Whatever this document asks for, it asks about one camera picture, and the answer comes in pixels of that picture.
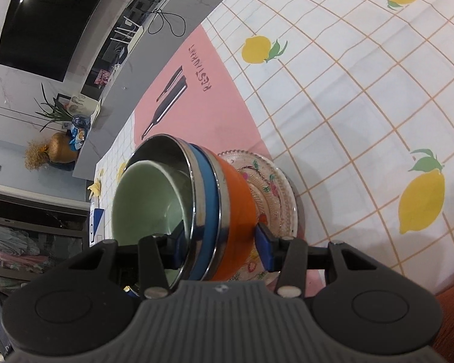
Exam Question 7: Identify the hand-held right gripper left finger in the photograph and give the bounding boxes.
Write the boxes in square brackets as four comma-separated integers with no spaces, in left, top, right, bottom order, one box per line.
[93,221,192,299]

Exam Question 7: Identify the blue steel bowl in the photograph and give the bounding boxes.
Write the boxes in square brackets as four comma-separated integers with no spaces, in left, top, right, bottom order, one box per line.
[123,134,222,297]

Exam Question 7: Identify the white and blue box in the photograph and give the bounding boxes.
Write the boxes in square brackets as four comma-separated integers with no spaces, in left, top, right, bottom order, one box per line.
[88,208,106,244]

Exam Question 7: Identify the large clear glass plate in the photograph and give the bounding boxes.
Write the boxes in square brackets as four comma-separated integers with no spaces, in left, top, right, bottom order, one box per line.
[216,150,298,284]

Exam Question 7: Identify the white router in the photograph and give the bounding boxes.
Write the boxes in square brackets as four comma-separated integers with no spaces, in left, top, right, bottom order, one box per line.
[110,15,144,51]

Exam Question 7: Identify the dark glass cabinet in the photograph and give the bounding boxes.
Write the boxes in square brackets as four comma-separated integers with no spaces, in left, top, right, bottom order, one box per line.
[0,181,93,292]

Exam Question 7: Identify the dried flower bunch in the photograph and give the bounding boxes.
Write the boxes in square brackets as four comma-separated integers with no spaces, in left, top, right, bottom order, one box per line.
[25,140,51,171]

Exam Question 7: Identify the white checked lemon tablecloth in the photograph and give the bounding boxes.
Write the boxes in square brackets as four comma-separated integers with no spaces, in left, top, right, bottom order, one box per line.
[85,0,454,296]

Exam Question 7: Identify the green potted plant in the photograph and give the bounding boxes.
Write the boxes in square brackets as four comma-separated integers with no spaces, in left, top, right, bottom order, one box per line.
[34,83,74,131]

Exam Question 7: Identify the blue snack bags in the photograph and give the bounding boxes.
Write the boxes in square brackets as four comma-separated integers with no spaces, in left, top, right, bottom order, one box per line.
[68,123,87,148]

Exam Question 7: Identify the white picture frame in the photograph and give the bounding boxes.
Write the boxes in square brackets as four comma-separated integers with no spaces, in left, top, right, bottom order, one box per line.
[58,93,99,116]

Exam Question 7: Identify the orange steel bowl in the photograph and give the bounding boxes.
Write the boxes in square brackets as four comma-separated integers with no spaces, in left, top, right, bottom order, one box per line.
[208,155,260,282]

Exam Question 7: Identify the black cable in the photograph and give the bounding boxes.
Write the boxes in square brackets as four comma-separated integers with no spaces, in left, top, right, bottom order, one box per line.
[147,5,186,38]

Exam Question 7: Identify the green ceramic bowl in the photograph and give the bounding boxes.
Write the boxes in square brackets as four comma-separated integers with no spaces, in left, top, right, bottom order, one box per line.
[111,160,193,288]

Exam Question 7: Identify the black television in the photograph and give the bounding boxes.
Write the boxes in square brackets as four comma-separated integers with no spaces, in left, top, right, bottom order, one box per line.
[0,0,122,83]

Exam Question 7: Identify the pink placemat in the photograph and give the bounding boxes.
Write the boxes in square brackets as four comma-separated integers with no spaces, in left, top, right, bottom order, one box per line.
[132,25,326,284]

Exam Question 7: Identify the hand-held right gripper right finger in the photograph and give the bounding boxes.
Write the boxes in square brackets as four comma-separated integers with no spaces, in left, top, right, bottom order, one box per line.
[255,222,360,297]

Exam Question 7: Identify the gold vase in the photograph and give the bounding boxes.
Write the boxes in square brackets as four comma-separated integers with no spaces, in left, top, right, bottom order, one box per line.
[47,132,78,163]

